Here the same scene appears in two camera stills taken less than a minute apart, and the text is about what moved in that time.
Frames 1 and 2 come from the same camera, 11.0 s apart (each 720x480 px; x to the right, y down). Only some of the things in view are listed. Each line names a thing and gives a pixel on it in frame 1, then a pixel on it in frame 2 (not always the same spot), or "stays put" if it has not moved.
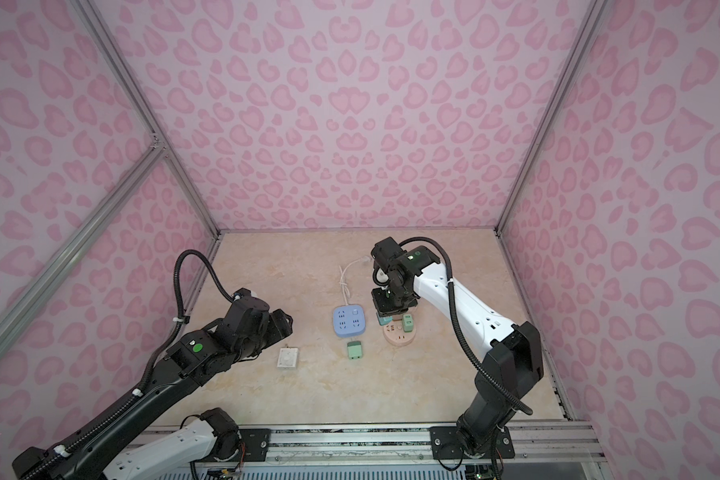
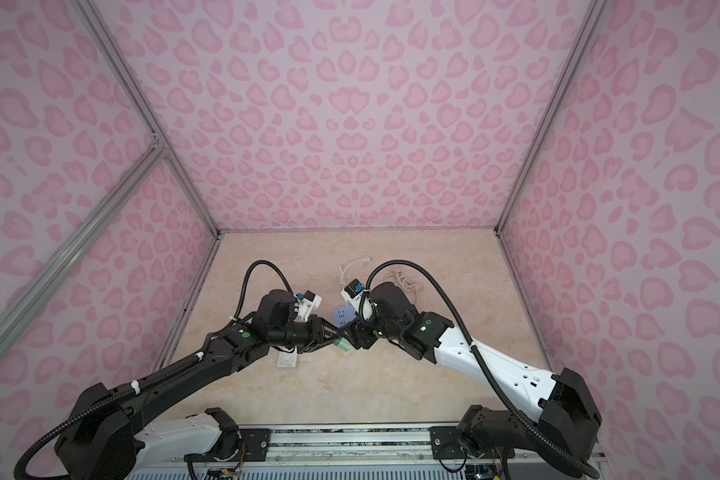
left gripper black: x=280 y=330 → x=320 y=331
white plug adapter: x=288 y=357 stays put
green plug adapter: x=354 y=350 → x=343 y=344
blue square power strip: x=349 y=320 stays put
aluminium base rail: x=534 y=443 stays put
